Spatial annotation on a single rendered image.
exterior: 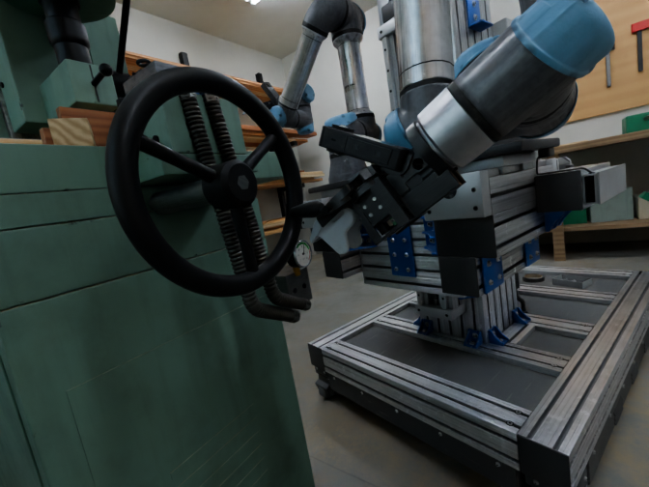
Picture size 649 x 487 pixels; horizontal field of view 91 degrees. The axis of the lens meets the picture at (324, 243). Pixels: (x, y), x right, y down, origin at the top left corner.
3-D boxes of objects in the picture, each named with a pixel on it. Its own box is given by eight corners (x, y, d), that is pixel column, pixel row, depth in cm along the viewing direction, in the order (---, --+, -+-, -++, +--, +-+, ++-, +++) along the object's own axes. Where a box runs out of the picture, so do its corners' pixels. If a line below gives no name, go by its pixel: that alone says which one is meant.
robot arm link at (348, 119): (322, 157, 114) (315, 117, 112) (343, 157, 124) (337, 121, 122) (350, 149, 107) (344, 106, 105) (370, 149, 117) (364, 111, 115)
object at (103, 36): (96, 73, 76) (77, 5, 74) (80, 87, 81) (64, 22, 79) (132, 81, 83) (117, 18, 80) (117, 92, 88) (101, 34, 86)
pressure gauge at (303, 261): (298, 279, 70) (292, 243, 69) (286, 279, 72) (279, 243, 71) (316, 271, 75) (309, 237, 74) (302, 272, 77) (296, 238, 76)
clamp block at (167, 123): (170, 153, 44) (154, 84, 43) (125, 171, 52) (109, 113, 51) (249, 154, 56) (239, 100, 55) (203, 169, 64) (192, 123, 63)
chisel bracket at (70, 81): (78, 110, 54) (64, 57, 52) (50, 132, 62) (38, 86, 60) (125, 115, 60) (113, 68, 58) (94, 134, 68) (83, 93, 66)
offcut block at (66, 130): (61, 154, 47) (53, 127, 46) (98, 152, 49) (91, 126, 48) (54, 148, 43) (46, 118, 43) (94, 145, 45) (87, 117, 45)
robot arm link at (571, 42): (619, 63, 29) (630, 19, 22) (505, 150, 35) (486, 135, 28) (560, 9, 31) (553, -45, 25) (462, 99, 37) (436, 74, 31)
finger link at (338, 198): (316, 229, 41) (363, 185, 36) (309, 219, 41) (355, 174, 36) (335, 223, 45) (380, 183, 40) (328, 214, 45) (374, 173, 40)
